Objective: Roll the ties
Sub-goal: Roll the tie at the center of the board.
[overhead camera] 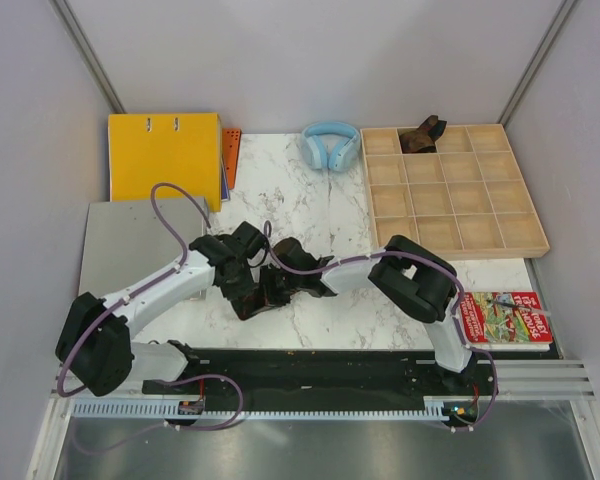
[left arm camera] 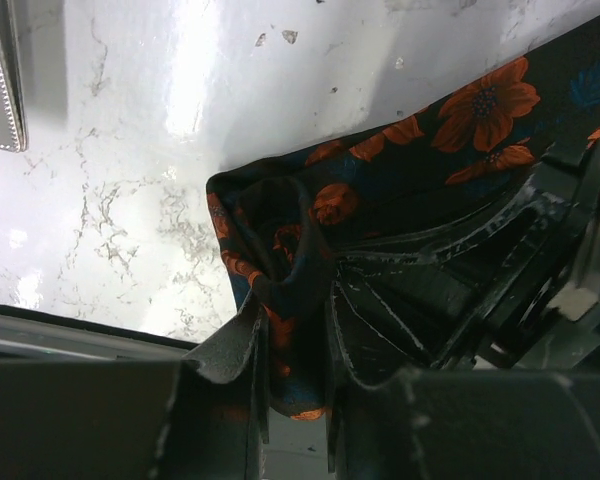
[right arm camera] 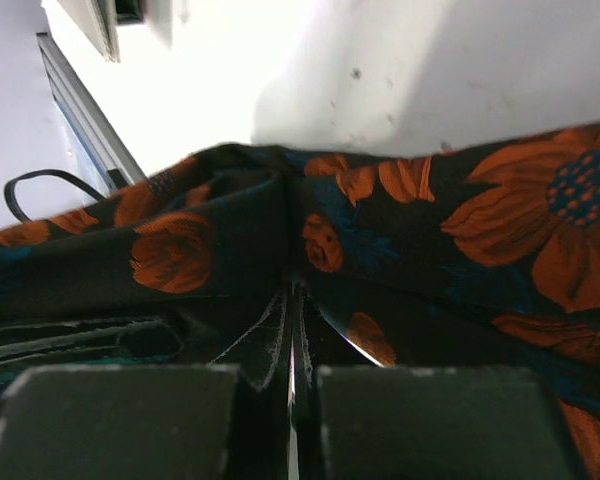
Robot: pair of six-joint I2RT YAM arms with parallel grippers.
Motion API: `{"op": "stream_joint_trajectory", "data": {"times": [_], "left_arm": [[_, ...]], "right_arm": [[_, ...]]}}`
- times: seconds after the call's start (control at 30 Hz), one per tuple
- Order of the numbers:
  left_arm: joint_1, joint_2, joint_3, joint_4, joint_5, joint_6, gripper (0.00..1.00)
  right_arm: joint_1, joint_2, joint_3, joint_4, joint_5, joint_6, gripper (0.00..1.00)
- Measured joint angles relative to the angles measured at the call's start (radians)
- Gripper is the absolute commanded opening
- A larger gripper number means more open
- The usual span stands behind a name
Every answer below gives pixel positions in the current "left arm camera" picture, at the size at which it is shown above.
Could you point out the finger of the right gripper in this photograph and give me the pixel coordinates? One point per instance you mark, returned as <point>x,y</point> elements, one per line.
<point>438,288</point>

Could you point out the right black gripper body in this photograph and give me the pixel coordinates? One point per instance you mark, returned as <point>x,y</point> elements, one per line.
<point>550,317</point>

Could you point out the black orange floral tie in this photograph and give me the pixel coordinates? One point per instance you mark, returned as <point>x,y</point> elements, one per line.
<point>282,222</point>

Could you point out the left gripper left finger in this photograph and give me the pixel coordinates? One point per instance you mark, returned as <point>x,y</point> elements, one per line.
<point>202,416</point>

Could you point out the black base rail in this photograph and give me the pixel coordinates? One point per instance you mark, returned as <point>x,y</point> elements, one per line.
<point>29,334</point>

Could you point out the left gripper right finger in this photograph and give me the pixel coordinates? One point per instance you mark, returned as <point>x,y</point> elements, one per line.
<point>388,420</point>

